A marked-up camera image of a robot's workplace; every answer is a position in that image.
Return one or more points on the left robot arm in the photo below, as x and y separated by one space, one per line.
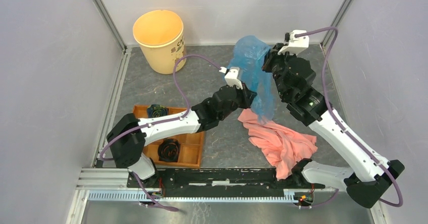
130 135

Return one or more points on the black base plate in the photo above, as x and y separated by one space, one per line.
223 182

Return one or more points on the wooden compartment tray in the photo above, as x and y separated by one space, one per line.
190 149

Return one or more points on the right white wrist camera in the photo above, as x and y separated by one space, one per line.
294 43

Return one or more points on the dark coiled roll with yellow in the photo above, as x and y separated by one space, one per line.
156 111

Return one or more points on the pink cloth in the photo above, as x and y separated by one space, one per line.
282 147

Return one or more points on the aluminium frame rail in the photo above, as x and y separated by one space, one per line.
108 179

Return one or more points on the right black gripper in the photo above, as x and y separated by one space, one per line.
272 55

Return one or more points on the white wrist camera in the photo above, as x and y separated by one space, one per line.
232 77
294 43

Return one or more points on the yellow plastic trash bin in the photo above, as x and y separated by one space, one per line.
160 35

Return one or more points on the blue plastic trash bag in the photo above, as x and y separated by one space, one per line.
248 55

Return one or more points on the black coiled roll bottom centre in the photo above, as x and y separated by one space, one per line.
168 150

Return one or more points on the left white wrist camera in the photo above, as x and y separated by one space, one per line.
232 77

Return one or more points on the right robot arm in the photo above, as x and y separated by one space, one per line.
368 174

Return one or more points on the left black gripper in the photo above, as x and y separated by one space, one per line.
247 95

